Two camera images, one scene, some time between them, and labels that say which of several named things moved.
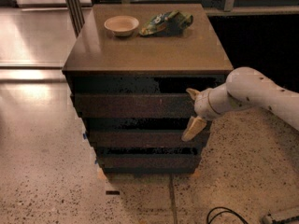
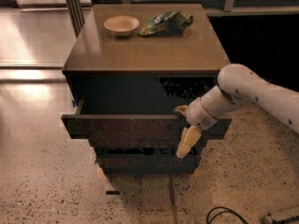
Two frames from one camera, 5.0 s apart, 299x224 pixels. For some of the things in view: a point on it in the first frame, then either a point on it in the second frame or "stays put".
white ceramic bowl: (121, 25) stays put
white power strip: (266, 219) stays put
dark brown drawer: (135, 105) to (139, 130)
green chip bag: (166, 23) stays put
